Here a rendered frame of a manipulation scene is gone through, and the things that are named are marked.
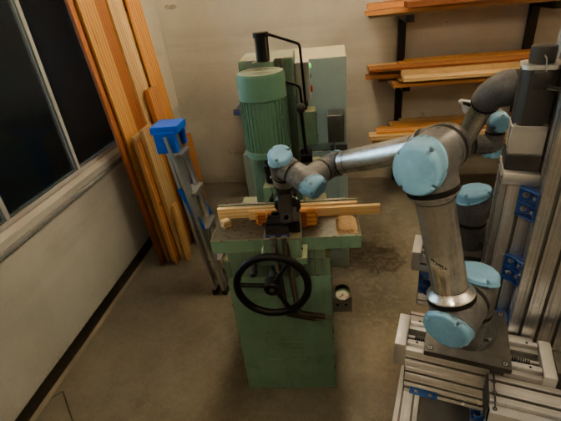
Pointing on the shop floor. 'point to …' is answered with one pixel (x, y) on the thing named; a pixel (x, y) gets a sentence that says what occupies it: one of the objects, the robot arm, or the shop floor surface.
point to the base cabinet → (286, 337)
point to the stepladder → (190, 193)
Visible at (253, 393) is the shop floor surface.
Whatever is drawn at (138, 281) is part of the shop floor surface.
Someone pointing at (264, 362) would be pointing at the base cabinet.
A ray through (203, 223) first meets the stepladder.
